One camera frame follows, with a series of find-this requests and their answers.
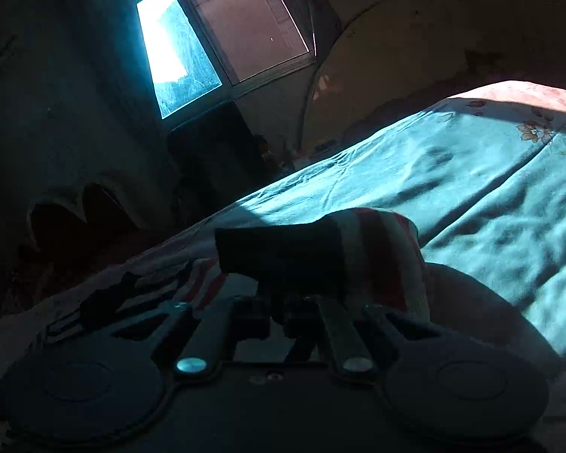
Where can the red heart-shaped headboard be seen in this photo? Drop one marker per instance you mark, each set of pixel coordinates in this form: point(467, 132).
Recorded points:
point(99, 208)

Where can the window with grey frame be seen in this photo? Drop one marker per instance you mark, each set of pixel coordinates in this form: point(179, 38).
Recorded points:
point(201, 52)

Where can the black leather armchair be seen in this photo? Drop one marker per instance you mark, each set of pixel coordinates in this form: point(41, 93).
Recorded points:
point(219, 160)

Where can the pink floral bed sheet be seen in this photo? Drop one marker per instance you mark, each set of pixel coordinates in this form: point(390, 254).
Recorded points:
point(483, 176)

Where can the cream round headboard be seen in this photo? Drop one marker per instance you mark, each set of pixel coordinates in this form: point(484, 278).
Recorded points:
point(391, 51)

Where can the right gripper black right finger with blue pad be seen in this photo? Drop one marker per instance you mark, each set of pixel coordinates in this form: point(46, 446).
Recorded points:
point(349, 334)

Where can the red white navy striped sweater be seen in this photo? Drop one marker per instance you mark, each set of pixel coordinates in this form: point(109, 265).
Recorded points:
point(355, 256)

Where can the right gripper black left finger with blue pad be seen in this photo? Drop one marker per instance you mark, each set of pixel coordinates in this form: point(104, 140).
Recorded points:
point(205, 339)

